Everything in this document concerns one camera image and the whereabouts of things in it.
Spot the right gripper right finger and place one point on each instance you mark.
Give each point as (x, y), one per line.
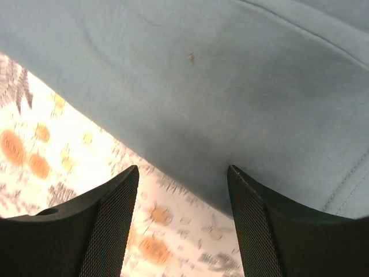
(280, 237)

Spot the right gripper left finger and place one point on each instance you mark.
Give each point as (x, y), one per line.
(85, 236)

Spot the blue-grey t shirt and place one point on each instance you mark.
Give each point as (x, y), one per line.
(277, 88)

